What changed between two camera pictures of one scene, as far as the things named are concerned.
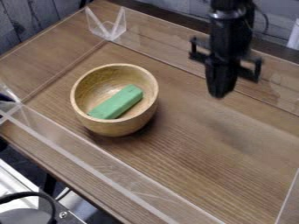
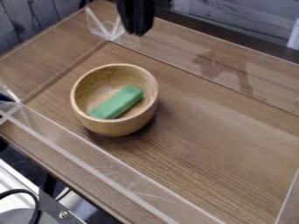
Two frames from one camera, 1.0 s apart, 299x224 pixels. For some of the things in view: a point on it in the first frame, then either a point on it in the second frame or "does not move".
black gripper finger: (214, 73) -> (131, 14)
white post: (294, 38) does not move
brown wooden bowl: (97, 84) does not move
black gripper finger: (229, 72) -> (143, 10)
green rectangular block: (114, 107) does not move
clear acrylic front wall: (88, 172) does not move
